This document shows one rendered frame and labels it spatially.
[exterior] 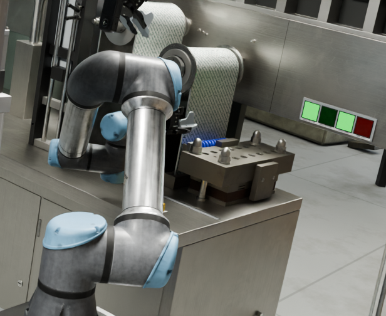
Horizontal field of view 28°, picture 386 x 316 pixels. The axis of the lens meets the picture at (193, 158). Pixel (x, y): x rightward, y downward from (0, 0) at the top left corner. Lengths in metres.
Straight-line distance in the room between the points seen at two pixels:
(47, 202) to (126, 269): 0.84
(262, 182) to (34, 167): 0.68
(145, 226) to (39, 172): 0.80
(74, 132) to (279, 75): 0.82
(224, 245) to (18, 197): 0.65
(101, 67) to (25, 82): 1.14
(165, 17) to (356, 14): 0.59
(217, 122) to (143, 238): 0.97
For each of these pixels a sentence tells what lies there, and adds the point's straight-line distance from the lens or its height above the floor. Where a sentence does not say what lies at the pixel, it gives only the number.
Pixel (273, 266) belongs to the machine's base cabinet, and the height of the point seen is 0.68.
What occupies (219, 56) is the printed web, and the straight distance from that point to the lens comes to 2.42.
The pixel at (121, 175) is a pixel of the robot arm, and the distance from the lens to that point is 2.11.
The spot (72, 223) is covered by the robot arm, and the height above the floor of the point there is 1.04.
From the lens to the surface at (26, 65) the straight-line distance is 2.86.
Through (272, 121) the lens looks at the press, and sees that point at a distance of 7.98.
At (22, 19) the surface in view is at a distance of 3.18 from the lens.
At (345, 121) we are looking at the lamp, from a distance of 2.40.
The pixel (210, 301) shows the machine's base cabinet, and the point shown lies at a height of 0.65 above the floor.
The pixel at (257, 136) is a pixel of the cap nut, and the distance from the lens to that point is 2.55.
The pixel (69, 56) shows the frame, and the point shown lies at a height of 1.21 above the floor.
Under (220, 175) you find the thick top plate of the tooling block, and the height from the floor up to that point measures 1.00.
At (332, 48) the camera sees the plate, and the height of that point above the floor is 1.39.
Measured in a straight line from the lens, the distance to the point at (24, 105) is 2.88.
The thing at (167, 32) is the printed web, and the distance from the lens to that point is 2.55.
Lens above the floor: 1.60
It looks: 15 degrees down
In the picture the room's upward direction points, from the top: 11 degrees clockwise
